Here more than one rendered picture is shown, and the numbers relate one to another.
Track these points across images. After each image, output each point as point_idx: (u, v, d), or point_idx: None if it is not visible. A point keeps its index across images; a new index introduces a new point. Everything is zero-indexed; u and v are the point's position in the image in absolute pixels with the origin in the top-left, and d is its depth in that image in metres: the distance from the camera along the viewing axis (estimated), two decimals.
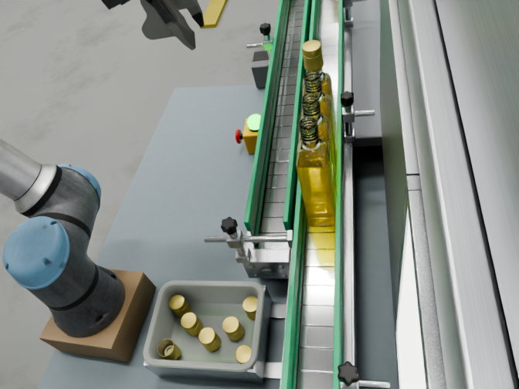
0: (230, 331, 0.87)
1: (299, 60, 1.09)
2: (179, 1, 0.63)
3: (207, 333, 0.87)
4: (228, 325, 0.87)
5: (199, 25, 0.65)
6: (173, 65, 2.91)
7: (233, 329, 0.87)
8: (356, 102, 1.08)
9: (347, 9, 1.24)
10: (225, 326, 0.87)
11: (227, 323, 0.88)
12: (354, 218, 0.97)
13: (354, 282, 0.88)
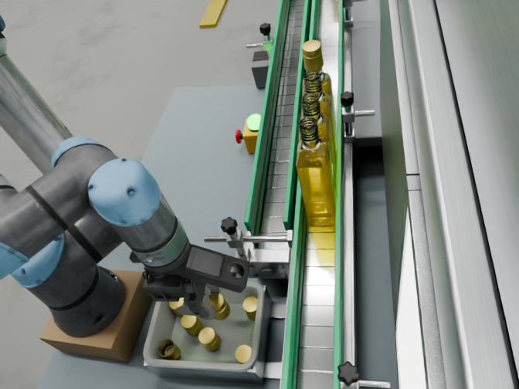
0: (214, 308, 0.77)
1: (299, 60, 1.09)
2: None
3: (207, 333, 0.87)
4: (212, 302, 0.78)
5: None
6: (173, 65, 2.91)
7: (218, 307, 0.77)
8: (356, 102, 1.08)
9: (347, 9, 1.24)
10: None
11: (211, 300, 0.79)
12: (354, 218, 0.97)
13: (354, 282, 0.88)
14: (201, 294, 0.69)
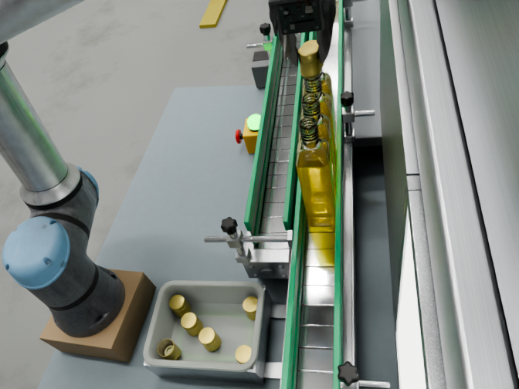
0: (316, 48, 0.73)
1: None
2: (289, 46, 0.71)
3: (207, 333, 0.87)
4: (309, 50, 0.73)
5: (297, 63, 0.74)
6: (173, 65, 2.91)
7: (315, 45, 0.73)
8: (356, 102, 1.08)
9: (347, 9, 1.24)
10: (310, 52, 0.72)
11: (306, 52, 0.73)
12: (354, 218, 0.97)
13: (354, 282, 0.88)
14: None
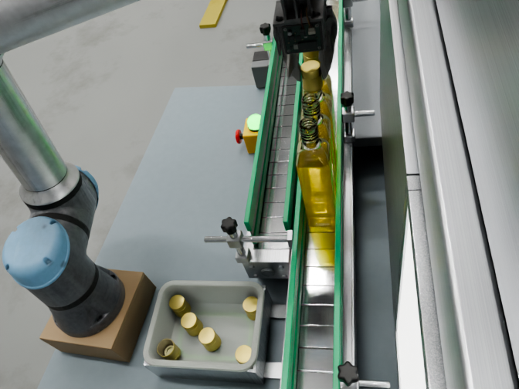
0: (318, 64, 0.75)
1: (299, 60, 1.09)
2: (292, 63, 0.73)
3: (207, 333, 0.87)
4: (311, 66, 0.75)
5: (300, 79, 0.77)
6: (173, 65, 2.91)
7: (317, 62, 0.76)
8: (356, 102, 1.08)
9: (347, 9, 1.24)
10: (313, 69, 0.75)
11: (309, 68, 0.75)
12: (354, 218, 0.97)
13: (354, 282, 0.88)
14: None
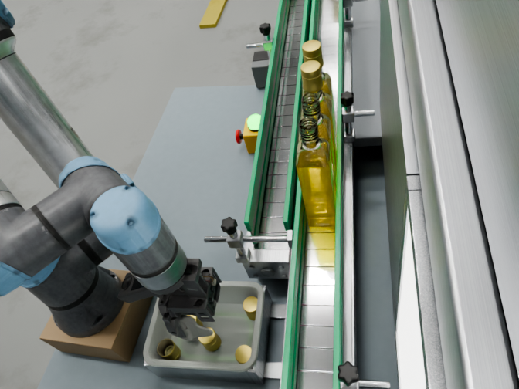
0: (318, 64, 0.75)
1: (299, 60, 1.09)
2: (193, 331, 0.76)
3: None
4: (311, 66, 0.75)
5: None
6: (173, 65, 2.91)
7: (317, 62, 0.76)
8: (356, 102, 1.08)
9: (347, 9, 1.24)
10: (313, 69, 0.75)
11: (309, 68, 0.75)
12: (354, 218, 0.97)
13: (354, 282, 0.88)
14: None
